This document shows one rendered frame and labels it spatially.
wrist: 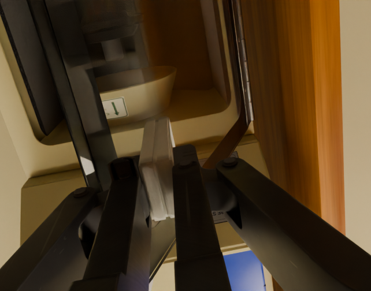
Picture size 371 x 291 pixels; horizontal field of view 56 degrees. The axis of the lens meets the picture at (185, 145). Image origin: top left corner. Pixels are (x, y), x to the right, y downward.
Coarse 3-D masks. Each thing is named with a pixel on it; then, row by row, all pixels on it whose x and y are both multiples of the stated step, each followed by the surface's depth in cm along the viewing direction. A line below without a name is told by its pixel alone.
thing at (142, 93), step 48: (48, 0) 15; (96, 0) 18; (144, 0) 22; (192, 0) 29; (48, 48) 15; (96, 48) 18; (144, 48) 22; (192, 48) 29; (96, 96) 18; (144, 96) 22; (192, 96) 29; (240, 96) 42; (96, 144) 17; (192, 144) 28
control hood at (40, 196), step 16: (240, 144) 46; (256, 144) 46; (256, 160) 45; (48, 176) 48; (64, 176) 47; (80, 176) 46; (32, 192) 46; (48, 192) 45; (64, 192) 45; (32, 208) 45; (48, 208) 44; (32, 224) 44; (224, 224) 42; (224, 240) 41; (240, 240) 41; (176, 256) 41
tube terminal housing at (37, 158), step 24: (0, 24) 44; (0, 48) 42; (0, 72) 43; (0, 96) 44; (24, 96) 47; (24, 120) 45; (24, 144) 47; (48, 144) 47; (72, 144) 47; (24, 168) 48; (48, 168) 48; (72, 168) 48; (168, 288) 56
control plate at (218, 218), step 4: (236, 152) 45; (232, 156) 45; (236, 156) 45; (212, 212) 42; (216, 212) 42; (220, 212) 42; (216, 216) 42; (220, 216) 42; (216, 220) 42; (220, 220) 42; (224, 220) 42
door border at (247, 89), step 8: (232, 0) 39; (232, 8) 39; (240, 8) 41; (240, 40) 42; (240, 48) 42; (240, 56) 42; (240, 64) 42; (248, 88) 44; (248, 96) 45; (248, 104) 45; (248, 112) 45; (248, 120) 45; (72, 136) 17; (80, 160) 18; (88, 184) 18
